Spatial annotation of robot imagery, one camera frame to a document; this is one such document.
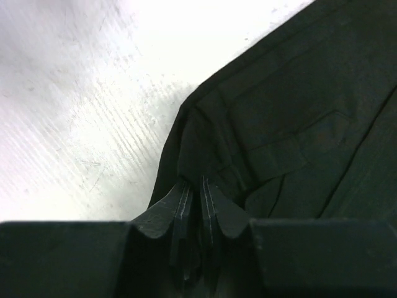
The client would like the black long sleeve shirt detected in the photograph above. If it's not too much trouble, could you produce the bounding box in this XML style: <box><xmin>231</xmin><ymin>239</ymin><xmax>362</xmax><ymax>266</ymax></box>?
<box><xmin>151</xmin><ymin>1</ymin><xmax>396</xmax><ymax>220</ymax></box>

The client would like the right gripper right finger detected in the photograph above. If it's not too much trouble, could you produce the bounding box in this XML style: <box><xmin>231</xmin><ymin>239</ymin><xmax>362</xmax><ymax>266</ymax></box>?
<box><xmin>200</xmin><ymin>176</ymin><xmax>249</xmax><ymax>279</ymax></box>

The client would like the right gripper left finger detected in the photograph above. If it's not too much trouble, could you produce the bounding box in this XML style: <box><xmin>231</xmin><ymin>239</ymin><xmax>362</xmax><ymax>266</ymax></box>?
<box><xmin>128</xmin><ymin>181</ymin><xmax>194</xmax><ymax>279</ymax></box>

